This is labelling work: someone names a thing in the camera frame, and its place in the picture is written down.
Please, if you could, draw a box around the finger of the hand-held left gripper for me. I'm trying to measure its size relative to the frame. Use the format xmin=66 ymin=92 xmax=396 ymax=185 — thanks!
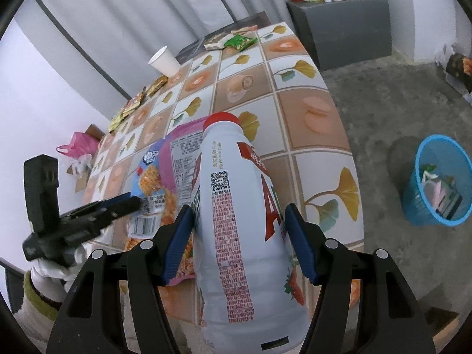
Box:
xmin=59 ymin=196 xmax=145 ymax=231
xmin=79 ymin=192 xmax=133 ymax=214

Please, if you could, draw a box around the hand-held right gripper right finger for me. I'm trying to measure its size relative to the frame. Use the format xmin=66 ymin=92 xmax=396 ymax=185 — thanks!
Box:
xmin=283 ymin=203 xmax=436 ymax=354

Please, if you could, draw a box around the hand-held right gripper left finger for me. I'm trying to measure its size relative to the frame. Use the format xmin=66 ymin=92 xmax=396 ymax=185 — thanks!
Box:
xmin=45 ymin=204 xmax=195 ymax=354

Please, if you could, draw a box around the white yogurt drink bottle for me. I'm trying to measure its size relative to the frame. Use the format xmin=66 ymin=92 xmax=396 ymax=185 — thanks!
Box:
xmin=194 ymin=112 xmax=314 ymax=354

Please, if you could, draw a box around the blue pink snack bag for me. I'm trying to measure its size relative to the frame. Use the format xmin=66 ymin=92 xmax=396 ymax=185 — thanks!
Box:
xmin=123 ymin=116 xmax=209 ymax=286

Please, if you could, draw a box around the blue mesh wastebasket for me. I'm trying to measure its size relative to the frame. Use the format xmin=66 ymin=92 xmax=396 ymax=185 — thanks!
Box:
xmin=402 ymin=135 xmax=472 ymax=227

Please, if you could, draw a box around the grey cable package box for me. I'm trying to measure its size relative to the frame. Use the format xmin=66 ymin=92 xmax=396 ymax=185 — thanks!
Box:
xmin=435 ymin=182 xmax=463 ymax=220

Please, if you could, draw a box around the person's left forearm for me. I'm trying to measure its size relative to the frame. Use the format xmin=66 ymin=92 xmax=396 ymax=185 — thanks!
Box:
xmin=15 ymin=269 xmax=71 ymax=340

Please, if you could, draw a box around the person's left hand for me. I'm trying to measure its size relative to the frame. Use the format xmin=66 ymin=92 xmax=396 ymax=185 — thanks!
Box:
xmin=31 ymin=243 xmax=93 ymax=288

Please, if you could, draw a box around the pink plastic bag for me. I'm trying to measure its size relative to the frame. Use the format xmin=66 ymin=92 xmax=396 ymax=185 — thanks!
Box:
xmin=56 ymin=132 xmax=100 ymax=159

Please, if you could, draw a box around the yellow snack packet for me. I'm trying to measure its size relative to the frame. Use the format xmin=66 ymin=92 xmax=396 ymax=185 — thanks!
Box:
xmin=109 ymin=109 xmax=130 ymax=133
xmin=145 ymin=76 xmax=168 ymax=98

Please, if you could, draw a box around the white paper cup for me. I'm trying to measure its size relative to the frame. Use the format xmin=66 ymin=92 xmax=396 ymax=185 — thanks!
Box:
xmin=148 ymin=46 xmax=181 ymax=77

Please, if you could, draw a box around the white curtain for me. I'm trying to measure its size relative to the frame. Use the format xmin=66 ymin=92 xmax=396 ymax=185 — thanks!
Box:
xmin=31 ymin=0 xmax=296 ymax=96

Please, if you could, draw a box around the green snack packet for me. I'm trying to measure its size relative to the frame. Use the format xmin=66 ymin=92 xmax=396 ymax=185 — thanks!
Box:
xmin=223 ymin=32 xmax=258 ymax=50

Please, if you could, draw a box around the grey cabinet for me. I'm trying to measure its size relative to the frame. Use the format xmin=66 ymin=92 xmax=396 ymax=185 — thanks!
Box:
xmin=286 ymin=0 xmax=392 ymax=72

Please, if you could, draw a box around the dark printed mat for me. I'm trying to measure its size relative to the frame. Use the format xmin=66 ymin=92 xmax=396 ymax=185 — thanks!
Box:
xmin=175 ymin=11 xmax=275 ymax=63

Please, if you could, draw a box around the dark snack box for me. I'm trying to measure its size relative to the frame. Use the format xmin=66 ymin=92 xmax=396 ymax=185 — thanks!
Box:
xmin=444 ymin=52 xmax=472 ymax=93

